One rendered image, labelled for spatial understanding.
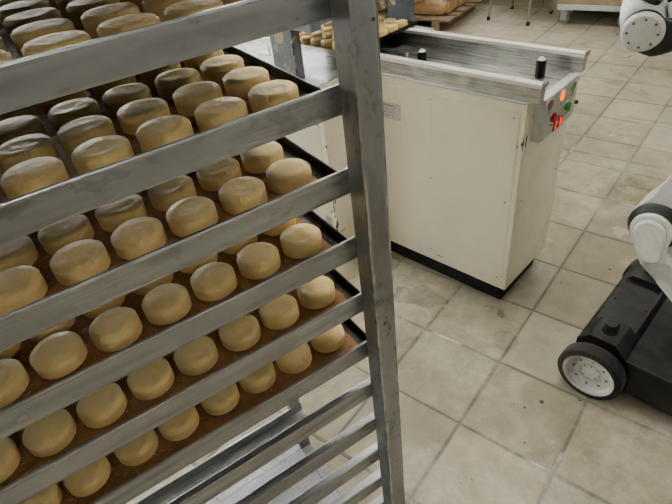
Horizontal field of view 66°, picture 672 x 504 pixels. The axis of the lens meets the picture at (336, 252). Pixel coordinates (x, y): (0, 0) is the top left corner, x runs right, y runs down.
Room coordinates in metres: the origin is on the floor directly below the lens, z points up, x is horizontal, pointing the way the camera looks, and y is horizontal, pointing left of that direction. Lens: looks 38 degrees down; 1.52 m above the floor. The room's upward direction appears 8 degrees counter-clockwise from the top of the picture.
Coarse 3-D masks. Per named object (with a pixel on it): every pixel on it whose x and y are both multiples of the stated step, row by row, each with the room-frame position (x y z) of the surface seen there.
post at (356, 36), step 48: (336, 0) 0.47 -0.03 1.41; (336, 48) 0.48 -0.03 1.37; (384, 144) 0.47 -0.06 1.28; (384, 192) 0.47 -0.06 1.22; (384, 240) 0.47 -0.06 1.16; (384, 288) 0.46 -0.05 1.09; (384, 336) 0.46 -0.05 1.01; (384, 384) 0.46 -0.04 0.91; (384, 432) 0.46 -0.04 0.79; (384, 480) 0.47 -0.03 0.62
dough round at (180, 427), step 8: (192, 408) 0.42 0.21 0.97; (176, 416) 0.41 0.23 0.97; (184, 416) 0.41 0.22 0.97; (192, 416) 0.40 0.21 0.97; (168, 424) 0.40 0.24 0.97; (176, 424) 0.40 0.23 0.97; (184, 424) 0.39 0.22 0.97; (192, 424) 0.40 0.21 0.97; (160, 432) 0.39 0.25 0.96; (168, 432) 0.39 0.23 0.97; (176, 432) 0.39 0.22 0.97; (184, 432) 0.39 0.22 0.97; (192, 432) 0.39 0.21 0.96; (176, 440) 0.38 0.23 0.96
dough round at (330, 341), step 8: (336, 328) 0.52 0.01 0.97; (320, 336) 0.51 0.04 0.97; (328, 336) 0.51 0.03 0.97; (336, 336) 0.50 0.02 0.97; (344, 336) 0.52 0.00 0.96; (312, 344) 0.51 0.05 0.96; (320, 344) 0.50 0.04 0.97; (328, 344) 0.49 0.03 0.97; (336, 344) 0.50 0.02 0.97; (328, 352) 0.49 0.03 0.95
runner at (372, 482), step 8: (376, 472) 0.51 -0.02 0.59; (368, 480) 0.50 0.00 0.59; (376, 480) 0.48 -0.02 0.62; (352, 488) 0.48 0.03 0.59; (360, 488) 0.48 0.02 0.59; (368, 488) 0.47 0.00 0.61; (376, 488) 0.48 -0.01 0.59; (344, 496) 0.47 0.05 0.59; (352, 496) 0.46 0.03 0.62; (360, 496) 0.46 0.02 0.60
